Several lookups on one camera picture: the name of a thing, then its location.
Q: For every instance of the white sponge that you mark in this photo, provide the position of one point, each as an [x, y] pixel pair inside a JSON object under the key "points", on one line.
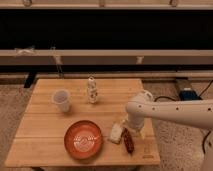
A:
{"points": [[116, 132]]}

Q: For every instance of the dark red pepper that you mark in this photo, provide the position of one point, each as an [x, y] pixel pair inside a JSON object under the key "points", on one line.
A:
{"points": [[129, 144]]}

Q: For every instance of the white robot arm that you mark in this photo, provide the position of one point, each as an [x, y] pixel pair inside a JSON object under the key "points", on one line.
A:
{"points": [[194, 113]]}

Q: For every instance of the small white bottle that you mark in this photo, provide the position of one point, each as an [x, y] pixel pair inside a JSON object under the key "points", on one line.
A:
{"points": [[92, 90]]}

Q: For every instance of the clear plastic cup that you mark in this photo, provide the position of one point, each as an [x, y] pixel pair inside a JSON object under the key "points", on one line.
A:
{"points": [[61, 98]]}

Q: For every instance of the wooden table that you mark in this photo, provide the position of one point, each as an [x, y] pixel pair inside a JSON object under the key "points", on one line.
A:
{"points": [[39, 140]]}

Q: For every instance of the orange bowl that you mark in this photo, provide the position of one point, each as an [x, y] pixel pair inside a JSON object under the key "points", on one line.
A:
{"points": [[83, 140]]}

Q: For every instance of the blue power strip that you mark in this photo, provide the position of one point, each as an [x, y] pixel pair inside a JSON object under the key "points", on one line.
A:
{"points": [[188, 95]]}

